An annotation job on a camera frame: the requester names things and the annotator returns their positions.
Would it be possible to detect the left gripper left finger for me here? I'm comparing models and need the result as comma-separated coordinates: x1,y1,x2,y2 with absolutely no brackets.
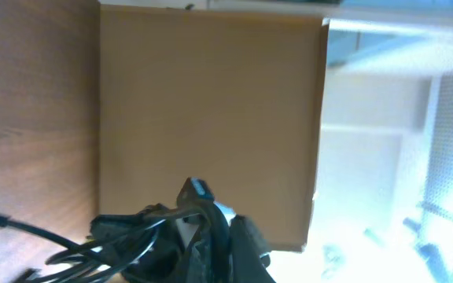
171,227,213,283

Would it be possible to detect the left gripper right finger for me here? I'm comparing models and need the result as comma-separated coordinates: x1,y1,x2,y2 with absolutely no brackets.
230,215,275,283

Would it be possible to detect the black USB cable bundle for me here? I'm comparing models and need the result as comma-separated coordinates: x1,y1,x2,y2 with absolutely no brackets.
0,176,238,283

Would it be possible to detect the brown cardboard board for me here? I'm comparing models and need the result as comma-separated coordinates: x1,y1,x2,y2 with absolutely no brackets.
99,5,328,252

